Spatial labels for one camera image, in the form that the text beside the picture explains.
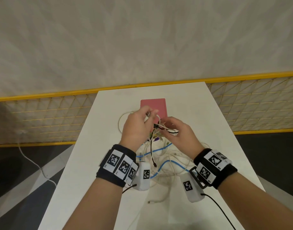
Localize person's left hand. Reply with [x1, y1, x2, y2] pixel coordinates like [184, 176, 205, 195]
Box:
[119, 105, 159, 154]

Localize person's right forearm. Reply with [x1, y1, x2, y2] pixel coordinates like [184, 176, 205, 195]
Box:
[218, 171, 293, 230]

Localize person's left forearm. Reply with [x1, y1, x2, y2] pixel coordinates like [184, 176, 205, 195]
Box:
[63, 177, 124, 230]

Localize black right wristband with markers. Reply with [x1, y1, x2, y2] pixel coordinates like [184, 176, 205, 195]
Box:
[193, 148, 238, 190]

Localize black left wristband with markers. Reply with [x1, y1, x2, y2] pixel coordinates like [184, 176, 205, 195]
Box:
[96, 144, 139, 188]

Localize black right camera cable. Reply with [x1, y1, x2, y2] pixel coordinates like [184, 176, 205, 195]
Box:
[200, 193, 237, 230]

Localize black wristband with markers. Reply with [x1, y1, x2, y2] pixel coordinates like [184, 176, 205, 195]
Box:
[193, 148, 238, 190]
[96, 144, 139, 188]

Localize pink drawer box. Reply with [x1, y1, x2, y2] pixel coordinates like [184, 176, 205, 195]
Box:
[140, 98, 168, 125]

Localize bundle of white cables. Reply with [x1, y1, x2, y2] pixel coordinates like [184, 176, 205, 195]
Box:
[146, 112, 180, 142]
[137, 141, 218, 187]
[117, 111, 149, 144]
[147, 150, 192, 205]

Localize dark blue round container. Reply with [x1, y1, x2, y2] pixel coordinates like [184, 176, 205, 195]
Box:
[150, 135, 170, 143]

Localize blue cable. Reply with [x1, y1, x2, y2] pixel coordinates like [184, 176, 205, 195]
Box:
[136, 142, 197, 180]

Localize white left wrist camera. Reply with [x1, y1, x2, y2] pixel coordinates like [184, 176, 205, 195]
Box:
[132, 162, 152, 191]

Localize person's right hand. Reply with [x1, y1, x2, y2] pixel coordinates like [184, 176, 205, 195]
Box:
[161, 117, 206, 161]

